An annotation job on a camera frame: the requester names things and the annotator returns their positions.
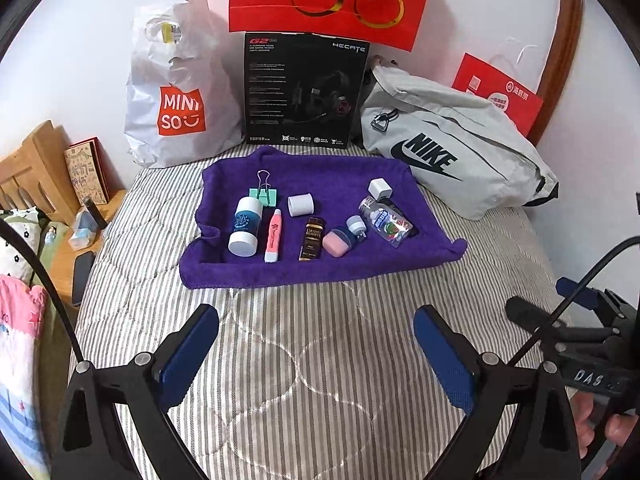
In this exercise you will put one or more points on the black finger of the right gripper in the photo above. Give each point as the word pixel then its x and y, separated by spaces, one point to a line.
pixel 529 317

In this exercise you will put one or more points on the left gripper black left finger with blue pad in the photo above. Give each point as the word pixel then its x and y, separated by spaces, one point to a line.
pixel 92 442

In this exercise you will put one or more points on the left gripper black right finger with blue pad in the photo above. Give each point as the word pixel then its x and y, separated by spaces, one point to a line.
pixel 517 421

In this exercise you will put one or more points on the clear plastic pill bag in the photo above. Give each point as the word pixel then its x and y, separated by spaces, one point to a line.
pixel 391 226

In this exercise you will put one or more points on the white charger plug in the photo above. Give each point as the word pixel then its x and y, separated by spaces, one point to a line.
pixel 379 189

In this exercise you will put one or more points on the pink round case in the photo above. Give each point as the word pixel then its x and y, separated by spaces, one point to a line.
pixel 337 243

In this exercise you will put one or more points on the white blue bottle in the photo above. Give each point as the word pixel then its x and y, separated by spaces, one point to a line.
pixel 243 240

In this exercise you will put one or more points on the black gold box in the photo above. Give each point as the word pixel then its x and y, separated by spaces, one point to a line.
pixel 312 240

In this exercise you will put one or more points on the pink white tube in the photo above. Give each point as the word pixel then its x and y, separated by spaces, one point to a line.
pixel 273 238

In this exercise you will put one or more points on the white tape roll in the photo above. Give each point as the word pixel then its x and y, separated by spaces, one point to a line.
pixel 300 205

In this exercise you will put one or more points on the teal binder clip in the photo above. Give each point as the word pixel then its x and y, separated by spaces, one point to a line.
pixel 264 192

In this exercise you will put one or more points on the pink patterned cloth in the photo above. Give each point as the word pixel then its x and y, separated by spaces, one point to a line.
pixel 22 307

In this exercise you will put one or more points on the grey Nike bag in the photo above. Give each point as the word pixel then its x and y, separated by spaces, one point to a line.
pixel 459 146

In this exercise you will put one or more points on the black phone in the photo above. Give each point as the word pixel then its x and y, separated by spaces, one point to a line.
pixel 82 269

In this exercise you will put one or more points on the wooden nightstand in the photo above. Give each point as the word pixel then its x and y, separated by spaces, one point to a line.
pixel 62 266

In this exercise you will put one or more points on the small red paper bag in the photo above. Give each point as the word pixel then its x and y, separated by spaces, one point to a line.
pixel 519 103

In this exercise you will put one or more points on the striped quilt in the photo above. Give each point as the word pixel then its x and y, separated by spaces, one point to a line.
pixel 310 381

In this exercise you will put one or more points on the wooden chair back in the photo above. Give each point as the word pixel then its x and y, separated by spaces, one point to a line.
pixel 559 62

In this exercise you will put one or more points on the purple towel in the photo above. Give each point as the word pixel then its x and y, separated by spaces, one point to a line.
pixel 338 184

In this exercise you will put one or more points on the patterned book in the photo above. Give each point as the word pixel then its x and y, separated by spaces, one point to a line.
pixel 83 163

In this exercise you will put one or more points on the black headset box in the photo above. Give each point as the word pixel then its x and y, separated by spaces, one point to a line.
pixel 301 89

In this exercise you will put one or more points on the white Miniso plastic bag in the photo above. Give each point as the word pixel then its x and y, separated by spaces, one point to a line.
pixel 180 103

